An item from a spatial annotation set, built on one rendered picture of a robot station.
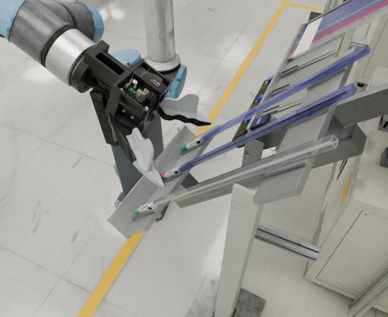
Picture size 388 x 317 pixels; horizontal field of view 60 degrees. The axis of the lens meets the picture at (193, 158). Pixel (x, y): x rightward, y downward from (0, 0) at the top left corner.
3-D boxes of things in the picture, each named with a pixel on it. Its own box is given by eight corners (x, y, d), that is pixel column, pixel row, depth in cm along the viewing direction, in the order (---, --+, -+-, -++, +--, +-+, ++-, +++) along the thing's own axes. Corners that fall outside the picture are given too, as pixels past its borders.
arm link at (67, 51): (44, 80, 51) (80, 54, 56) (69, 98, 51) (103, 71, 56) (45, 44, 45) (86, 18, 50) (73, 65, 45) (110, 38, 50)
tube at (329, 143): (137, 214, 77) (133, 211, 77) (140, 210, 78) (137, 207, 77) (336, 148, 38) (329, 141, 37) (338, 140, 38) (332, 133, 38)
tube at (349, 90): (162, 180, 83) (159, 177, 83) (165, 177, 84) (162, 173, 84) (354, 94, 44) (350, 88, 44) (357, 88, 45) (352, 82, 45)
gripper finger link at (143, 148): (154, 178, 43) (131, 116, 46) (142, 195, 47) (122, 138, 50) (176, 173, 44) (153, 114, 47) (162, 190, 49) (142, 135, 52)
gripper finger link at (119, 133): (124, 161, 47) (107, 109, 50) (122, 166, 48) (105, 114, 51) (155, 155, 49) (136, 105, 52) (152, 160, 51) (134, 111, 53)
